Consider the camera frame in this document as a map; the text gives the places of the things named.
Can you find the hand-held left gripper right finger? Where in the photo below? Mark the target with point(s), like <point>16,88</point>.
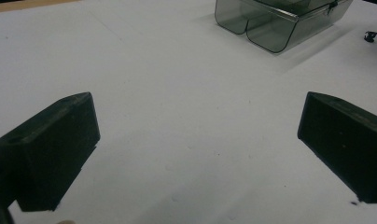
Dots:
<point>348,146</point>

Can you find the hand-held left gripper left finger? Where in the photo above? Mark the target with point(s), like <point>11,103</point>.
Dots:
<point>53,149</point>

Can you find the small black plastic part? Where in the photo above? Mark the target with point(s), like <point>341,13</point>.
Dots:
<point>370,36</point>

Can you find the transparent grey compartment box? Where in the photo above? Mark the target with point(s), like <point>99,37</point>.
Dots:
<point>270,28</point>

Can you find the white table cover sheet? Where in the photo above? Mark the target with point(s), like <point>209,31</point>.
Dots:
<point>189,109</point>

